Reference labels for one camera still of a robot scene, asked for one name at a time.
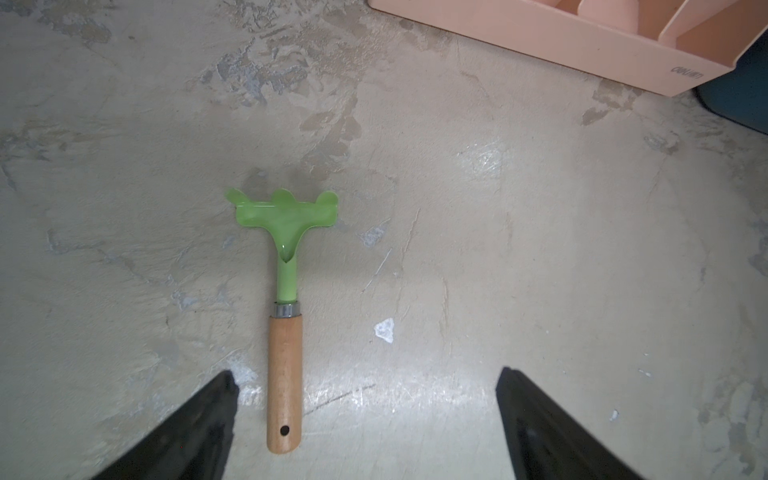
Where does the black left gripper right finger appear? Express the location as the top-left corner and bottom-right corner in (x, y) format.
(496, 367), (640, 480)

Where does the dark teal storage box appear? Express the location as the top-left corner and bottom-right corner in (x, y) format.
(696, 35), (768, 134)

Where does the green rake wooden handle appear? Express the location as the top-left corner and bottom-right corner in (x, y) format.
(226, 188), (339, 454)

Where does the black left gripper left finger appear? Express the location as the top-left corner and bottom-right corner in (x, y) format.
(95, 370), (239, 480)

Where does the pink plastic desk organizer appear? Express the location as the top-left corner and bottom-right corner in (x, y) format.
(369, 0), (767, 97)

